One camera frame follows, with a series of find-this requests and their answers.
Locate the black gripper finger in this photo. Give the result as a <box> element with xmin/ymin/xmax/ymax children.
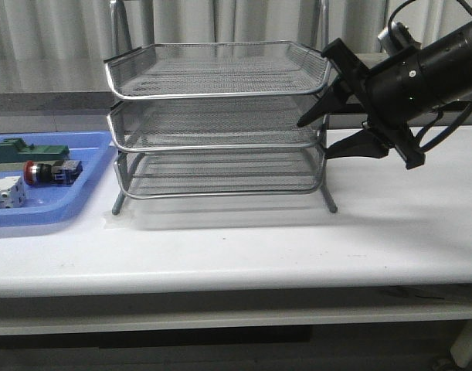
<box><xmin>325</xmin><ymin>130</ymin><xmax>389</xmax><ymax>159</ymax></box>
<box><xmin>297</xmin><ymin>77</ymin><xmax>351</xmax><ymax>128</ymax></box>

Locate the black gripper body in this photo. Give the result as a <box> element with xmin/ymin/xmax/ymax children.
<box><xmin>322</xmin><ymin>39</ymin><xmax>426</xmax><ymax>169</ymax></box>

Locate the mesh tray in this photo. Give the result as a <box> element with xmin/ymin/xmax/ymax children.
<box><xmin>104</xmin><ymin>41</ymin><xmax>331</xmax><ymax>100</ymax></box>
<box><xmin>114</xmin><ymin>147</ymin><xmax>325</xmax><ymax>199</ymax></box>
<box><xmin>107</xmin><ymin>95</ymin><xmax>324</xmax><ymax>152</ymax></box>

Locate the red emergency push button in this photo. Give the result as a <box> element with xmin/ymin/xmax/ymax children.
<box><xmin>23</xmin><ymin>160</ymin><xmax>83</xmax><ymax>186</ymax></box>

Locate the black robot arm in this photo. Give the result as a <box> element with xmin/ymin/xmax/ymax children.
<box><xmin>297</xmin><ymin>21</ymin><xmax>472</xmax><ymax>169</ymax></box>

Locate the white curtain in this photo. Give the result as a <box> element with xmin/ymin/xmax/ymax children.
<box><xmin>0</xmin><ymin>1</ymin><xmax>470</xmax><ymax>94</ymax></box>

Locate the blue plastic tray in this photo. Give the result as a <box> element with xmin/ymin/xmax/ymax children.
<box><xmin>0</xmin><ymin>131</ymin><xmax>115</xmax><ymax>227</ymax></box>

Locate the grey stone counter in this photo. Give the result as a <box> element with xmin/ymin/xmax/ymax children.
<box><xmin>0</xmin><ymin>52</ymin><xmax>472</xmax><ymax>134</ymax></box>

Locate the green relay module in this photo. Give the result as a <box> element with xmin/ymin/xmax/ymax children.
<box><xmin>0</xmin><ymin>138</ymin><xmax>70</xmax><ymax>172</ymax></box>

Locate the white circuit breaker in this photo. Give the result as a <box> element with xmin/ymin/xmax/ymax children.
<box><xmin>0</xmin><ymin>176</ymin><xmax>26</xmax><ymax>209</ymax></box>

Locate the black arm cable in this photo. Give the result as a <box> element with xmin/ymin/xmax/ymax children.
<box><xmin>385</xmin><ymin>0</ymin><xmax>472</xmax><ymax>152</ymax></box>

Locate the grey wire rack frame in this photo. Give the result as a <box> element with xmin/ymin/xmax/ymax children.
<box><xmin>110</xmin><ymin>1</ymin><xmax>337</xmax><ymax>214</ymax></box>

